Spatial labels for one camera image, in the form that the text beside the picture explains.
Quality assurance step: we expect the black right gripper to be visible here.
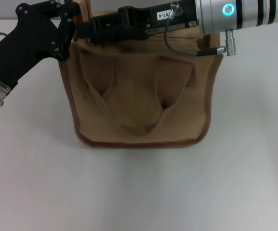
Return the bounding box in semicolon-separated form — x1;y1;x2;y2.
77;0;199;45

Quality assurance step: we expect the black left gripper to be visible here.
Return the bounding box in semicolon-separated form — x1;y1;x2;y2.
0;0;80;91

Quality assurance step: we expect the khaki canvas food bag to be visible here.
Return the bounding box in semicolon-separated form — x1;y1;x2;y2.
58;0;224;148

